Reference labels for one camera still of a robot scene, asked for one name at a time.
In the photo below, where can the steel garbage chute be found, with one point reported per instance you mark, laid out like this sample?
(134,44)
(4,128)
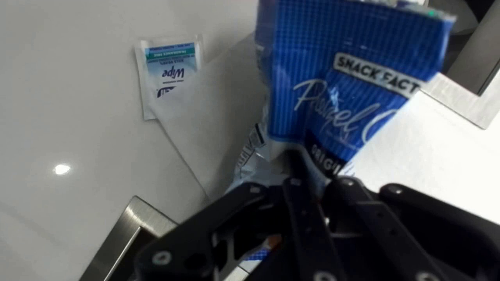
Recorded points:
(468,83)
(137,225)

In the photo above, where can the blue snack packet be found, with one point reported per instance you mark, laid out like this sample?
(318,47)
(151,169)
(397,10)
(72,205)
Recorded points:
(334,74)

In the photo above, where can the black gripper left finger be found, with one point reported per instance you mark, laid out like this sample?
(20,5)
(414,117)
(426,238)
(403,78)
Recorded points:
(212,242)

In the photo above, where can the far steel garbage chute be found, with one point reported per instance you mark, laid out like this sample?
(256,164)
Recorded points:
(468,83)

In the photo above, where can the near steel garbage chute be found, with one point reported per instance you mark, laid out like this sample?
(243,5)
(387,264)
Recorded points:
(137,225)

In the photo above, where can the small blue white sachet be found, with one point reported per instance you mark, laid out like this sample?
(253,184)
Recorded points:
(164,64)

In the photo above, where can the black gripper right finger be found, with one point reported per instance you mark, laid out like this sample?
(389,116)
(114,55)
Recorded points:
(348,233)

